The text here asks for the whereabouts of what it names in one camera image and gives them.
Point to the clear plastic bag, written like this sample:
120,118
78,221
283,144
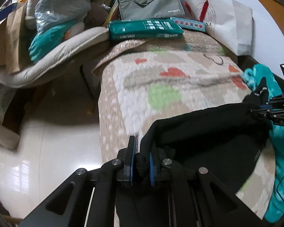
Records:
50,13

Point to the green wet wipes pack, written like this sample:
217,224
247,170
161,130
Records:
147,28

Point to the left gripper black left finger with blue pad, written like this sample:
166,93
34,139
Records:
86,198

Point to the beige cushion pad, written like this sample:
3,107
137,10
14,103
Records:
86,45

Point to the grey laptop bag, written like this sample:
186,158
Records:
150,9

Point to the brown cardboard box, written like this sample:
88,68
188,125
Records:
10,43

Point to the teal fleece blanket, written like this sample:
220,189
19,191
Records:
252,77

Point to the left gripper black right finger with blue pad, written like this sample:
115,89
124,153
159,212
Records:
196,197

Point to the white paper shopping bag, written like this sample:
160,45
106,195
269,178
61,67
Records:
227,21

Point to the teal patterned flat box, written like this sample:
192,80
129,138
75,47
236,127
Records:
189,24

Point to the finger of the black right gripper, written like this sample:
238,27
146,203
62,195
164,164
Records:
261,92

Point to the black pants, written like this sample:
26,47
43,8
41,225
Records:
227,140

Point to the heart patterned quilt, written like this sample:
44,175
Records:
146,80

